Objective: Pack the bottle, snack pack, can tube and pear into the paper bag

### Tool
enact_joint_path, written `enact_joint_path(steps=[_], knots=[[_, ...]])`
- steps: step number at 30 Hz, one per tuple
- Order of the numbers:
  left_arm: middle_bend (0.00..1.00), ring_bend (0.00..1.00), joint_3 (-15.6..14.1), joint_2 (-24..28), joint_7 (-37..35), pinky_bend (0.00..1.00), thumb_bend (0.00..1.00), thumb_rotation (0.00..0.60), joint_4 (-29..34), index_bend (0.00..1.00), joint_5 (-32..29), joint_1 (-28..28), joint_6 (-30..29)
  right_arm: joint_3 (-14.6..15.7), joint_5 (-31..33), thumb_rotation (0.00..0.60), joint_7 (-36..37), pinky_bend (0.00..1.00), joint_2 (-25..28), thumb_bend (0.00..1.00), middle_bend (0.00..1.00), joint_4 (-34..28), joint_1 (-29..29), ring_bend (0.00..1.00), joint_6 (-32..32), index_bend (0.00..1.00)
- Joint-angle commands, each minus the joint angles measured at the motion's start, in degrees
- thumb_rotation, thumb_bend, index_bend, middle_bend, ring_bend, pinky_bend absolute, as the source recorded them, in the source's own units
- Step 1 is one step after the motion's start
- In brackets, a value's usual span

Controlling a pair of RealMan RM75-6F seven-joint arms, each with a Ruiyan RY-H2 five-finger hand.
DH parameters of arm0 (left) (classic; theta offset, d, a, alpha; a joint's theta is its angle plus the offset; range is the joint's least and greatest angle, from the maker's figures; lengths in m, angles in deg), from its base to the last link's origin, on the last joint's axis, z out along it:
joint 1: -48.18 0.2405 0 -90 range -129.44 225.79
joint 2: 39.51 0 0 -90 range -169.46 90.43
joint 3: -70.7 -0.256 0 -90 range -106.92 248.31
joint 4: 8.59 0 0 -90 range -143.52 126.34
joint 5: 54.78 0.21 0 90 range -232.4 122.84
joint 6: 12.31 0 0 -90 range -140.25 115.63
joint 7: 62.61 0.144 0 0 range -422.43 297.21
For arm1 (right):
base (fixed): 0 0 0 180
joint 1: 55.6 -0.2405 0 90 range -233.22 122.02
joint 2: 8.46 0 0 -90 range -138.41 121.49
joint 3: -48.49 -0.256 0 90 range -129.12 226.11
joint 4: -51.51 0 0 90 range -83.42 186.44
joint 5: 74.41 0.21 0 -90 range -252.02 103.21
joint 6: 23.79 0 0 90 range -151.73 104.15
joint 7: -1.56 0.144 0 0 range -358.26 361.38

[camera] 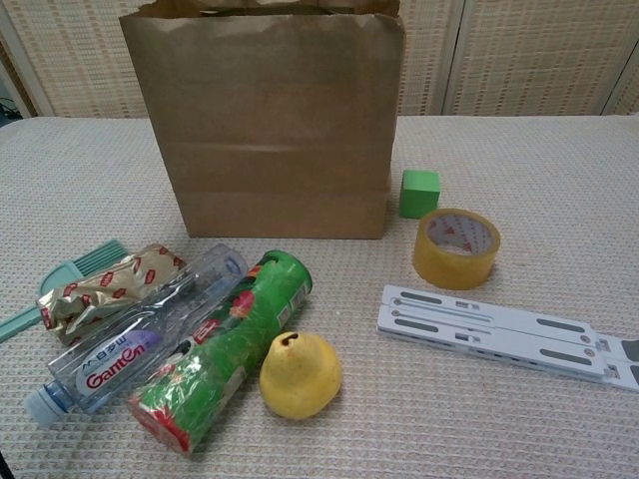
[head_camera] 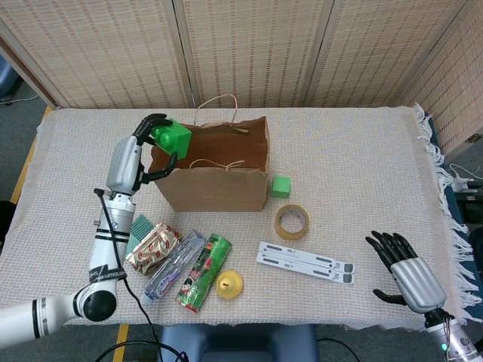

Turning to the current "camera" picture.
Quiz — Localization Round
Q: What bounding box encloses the yellow pear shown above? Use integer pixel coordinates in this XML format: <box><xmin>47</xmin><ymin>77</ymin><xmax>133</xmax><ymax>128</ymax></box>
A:
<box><xmin>259</xmin><ymin>329</ymin><xmax>343</xmax><ymax>419</ymax></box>

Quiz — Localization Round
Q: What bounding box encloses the green chips can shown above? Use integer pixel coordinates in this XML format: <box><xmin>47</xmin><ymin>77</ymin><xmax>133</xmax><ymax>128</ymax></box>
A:
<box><xmin>125</xmin><ymin>248</ymin><xmax>315</xmax><ymax>455</ymax></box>

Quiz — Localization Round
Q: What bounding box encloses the gold red snack packet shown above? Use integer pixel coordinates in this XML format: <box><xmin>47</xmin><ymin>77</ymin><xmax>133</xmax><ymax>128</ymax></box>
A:
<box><xmin>37</xmin><ymin>242</ymin><xmax>189</xmax><ymax>348</ymax></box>

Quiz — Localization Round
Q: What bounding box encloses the transparent water bottle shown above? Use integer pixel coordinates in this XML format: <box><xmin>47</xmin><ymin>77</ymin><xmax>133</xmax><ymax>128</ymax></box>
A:
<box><xmin>24</xmin><ymin>242</ymin><xmax>249</xmax><ymax>426</ymax></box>

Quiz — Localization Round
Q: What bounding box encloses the brown paper bag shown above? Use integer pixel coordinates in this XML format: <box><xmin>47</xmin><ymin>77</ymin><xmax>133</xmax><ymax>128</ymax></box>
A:
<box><xmin>118</xmin><ymin>0</ymin><xmax>406</xmax><ymax>240</ymax></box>

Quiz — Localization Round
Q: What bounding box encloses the green cube block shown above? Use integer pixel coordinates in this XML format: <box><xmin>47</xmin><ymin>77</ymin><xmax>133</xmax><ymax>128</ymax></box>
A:
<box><xmin>397</xmin><ymin>168</ymin><xmax>443</xmax><ymax>220</ymax></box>

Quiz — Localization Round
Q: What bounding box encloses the clear packing tape roll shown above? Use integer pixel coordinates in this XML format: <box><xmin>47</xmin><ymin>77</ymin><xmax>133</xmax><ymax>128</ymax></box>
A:
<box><xmin>411</xmin><ymin>208</ymin><xmax>501</xmax><ymax>290</ymax></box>

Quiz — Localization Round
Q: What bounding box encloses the white folded laptop stand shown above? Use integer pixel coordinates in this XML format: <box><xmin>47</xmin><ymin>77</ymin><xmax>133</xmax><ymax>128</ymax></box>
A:
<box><xmin>376</xmin><ymin>283</ymin><xmax>639</xmax><ymax>393</ymax></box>

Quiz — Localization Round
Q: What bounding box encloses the beige woven tablecloth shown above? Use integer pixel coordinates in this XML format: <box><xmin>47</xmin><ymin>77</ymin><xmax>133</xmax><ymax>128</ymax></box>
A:
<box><xmin>0</xmin><ymin>114</ymin><xmax>639</xmax><ymax>479</ymax></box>

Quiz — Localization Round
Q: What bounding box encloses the teal plastic comb brush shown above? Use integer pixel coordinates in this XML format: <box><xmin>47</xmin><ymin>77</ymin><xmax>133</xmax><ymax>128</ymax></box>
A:
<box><xmin>0</xmin><ymin>238</ymin><xmax>124</xmax><ymax>344</ymax></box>

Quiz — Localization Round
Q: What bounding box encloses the woven folding screen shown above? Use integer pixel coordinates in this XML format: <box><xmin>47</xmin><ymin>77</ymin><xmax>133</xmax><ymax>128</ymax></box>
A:
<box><xmin>0</xmin><ymin>0</ymin><xmax>639</xmax><ymax>120</ymax></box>

